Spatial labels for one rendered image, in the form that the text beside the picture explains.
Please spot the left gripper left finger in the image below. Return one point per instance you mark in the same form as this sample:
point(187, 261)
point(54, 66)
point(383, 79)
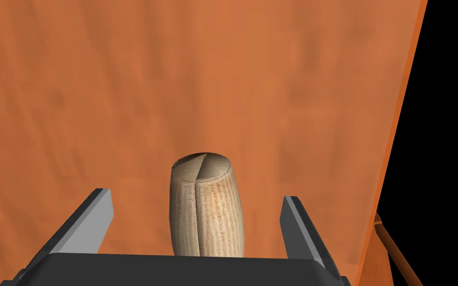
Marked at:
point(82, 226)

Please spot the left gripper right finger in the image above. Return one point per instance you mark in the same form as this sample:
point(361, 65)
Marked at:
point(298, 234)

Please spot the pale wooden knob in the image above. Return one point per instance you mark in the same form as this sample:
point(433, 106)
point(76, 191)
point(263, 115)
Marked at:
point(206, 206)

